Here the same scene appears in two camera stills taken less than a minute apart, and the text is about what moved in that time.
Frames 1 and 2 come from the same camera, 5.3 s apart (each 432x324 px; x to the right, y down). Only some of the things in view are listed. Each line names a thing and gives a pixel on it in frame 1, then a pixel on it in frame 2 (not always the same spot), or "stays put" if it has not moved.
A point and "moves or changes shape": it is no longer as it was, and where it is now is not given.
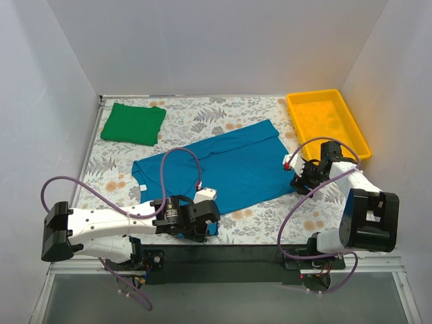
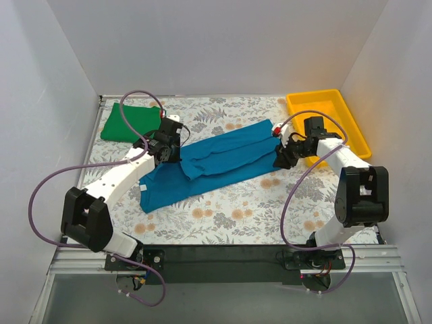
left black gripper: (201, 231) -> (172, 156)
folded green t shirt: (133, 124) stays put
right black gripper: (302, 180) -> (283, 157)
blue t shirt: (243, 168) moves or changes shape
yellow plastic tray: (325, 114) stays put
